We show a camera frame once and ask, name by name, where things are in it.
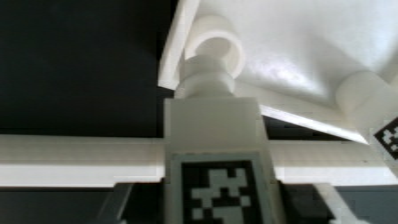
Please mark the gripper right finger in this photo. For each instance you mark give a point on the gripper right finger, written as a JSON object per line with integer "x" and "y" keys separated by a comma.
{"x": 336, "y": 205}

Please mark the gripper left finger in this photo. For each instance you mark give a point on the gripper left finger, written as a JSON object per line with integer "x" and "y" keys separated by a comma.
{"x": 114, "y": 205}

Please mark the white table leg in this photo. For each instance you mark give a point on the white table leg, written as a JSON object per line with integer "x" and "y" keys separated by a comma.
{"x": 366, "y": 99}
{"x": 221, "y": 183}

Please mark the white square tabletop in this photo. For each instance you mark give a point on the white square tabletop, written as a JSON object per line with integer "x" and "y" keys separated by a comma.
{"x": 302, "y": 42}

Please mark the white U-shaped obstacle fence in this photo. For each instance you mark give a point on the white U-shaped obstacle fence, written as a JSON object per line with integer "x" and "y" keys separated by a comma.
{"x": 50, "y": 161}

